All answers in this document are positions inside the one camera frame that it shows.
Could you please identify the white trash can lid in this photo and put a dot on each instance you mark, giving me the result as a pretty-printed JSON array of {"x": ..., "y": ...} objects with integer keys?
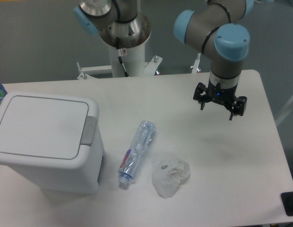
[{"x": 41, "y": 127}]

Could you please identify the grey trash can push button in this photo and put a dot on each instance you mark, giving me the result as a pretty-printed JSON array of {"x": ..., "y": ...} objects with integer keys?
[{"x": 88, "y": 131}]

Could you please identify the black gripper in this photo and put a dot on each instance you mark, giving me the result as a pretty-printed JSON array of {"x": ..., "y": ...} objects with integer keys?
[{"x": 222, "y": 92}]

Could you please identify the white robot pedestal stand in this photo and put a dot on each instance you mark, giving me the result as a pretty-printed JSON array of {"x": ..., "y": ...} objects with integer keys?
[{"x": 123, "y": 63}]

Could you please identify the black device at table edge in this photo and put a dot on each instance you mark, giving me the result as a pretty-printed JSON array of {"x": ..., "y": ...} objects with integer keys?
[{"x": 287, "y": 200}]

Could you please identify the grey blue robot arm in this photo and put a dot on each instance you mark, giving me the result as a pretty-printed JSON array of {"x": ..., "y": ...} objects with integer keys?
[{"x": 214, "y": 33}]

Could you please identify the crumpled clear plastic bag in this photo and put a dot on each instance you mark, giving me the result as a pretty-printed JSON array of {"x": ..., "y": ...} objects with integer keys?
[{"x": 168, "y": 174}]

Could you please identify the white trash can body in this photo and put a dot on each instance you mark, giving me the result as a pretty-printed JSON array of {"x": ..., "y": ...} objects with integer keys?
[{"x": 78, "y": 175}]

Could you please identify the crushed clear plastic bottle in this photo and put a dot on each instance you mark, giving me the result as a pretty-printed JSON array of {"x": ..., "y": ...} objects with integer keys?
[{"x": 136, "y": 153}]

